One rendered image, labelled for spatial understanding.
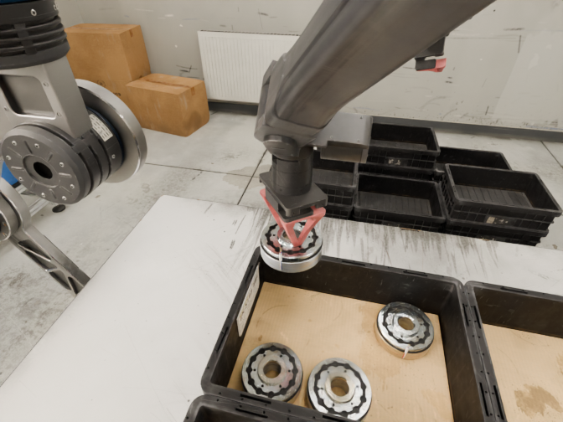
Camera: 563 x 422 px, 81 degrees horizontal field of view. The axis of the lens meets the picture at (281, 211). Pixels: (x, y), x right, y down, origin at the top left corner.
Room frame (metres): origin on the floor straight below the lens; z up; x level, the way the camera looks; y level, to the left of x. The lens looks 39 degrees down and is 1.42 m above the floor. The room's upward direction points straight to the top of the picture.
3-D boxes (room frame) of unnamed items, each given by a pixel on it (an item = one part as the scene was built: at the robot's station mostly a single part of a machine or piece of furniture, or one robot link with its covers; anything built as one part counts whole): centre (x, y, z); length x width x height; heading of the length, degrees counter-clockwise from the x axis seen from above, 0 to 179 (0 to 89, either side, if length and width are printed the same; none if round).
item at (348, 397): (0.23, -0.09, 0.86); 0.05 x 0.05 x 0.01
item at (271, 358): (0.26, 0.02, 0.86); 0.05 x 0.05 x 0.01
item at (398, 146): (1.66, -0.64, 0.37); 0.40 x 0.30 x 0.45; 78
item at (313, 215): (0.39, -0.02, 1.09); 0.07 x 0.07 x 0.09; 26
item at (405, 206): (1.28, -0.55, 0.31); 0.40 x 0.30 x 0.34; 78
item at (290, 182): (0.40, -0.01, 1.16); 0.10 x 0.07 x 0.07; 26
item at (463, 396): (0.30, -0.11, 0.87); 0.40 x 0.30 x 0.11; 77
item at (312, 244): (0.40, -0.02, 1.04); 0.10 x 0.10 x 0.01
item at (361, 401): (0.23, -0.09, 0.86); 0.10 x 0.10 x 0.01
